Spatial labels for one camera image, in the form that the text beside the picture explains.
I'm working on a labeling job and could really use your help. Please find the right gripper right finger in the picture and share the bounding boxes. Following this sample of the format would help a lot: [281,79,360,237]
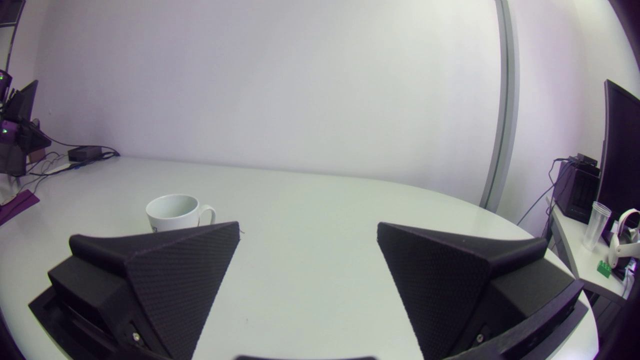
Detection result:
[376,222,584,360]

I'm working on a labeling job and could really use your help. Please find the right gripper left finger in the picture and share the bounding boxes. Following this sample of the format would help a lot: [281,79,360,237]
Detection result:
[48,221,241,360]

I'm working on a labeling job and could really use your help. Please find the clear plastic cup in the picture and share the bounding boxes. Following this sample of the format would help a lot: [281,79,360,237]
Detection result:
[582,201,612,252]

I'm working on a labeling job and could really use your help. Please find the white mug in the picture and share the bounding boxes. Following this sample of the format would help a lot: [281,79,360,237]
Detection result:
[145,194,217,234]

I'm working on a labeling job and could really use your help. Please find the white side desk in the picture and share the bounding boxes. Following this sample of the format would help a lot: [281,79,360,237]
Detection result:
[549,204,636,306]

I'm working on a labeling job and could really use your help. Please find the black power brick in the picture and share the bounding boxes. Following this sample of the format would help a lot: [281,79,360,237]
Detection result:
[68,145,103,162]

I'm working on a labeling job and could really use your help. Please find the black box device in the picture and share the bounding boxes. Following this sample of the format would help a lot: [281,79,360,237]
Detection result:
[553,153,601,225]

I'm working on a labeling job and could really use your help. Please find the dark mat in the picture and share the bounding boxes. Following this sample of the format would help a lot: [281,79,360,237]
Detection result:
[0,189,41,227]

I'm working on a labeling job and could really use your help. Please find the white headphones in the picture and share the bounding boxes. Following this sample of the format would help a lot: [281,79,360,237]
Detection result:
[607,208,640,271]

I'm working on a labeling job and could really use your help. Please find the large dark monitor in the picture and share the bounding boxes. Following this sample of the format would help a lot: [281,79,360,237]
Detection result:
[596,79,640,236]

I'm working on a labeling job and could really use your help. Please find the dark screen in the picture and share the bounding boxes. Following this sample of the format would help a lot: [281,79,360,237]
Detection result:
[5,79,39,123]

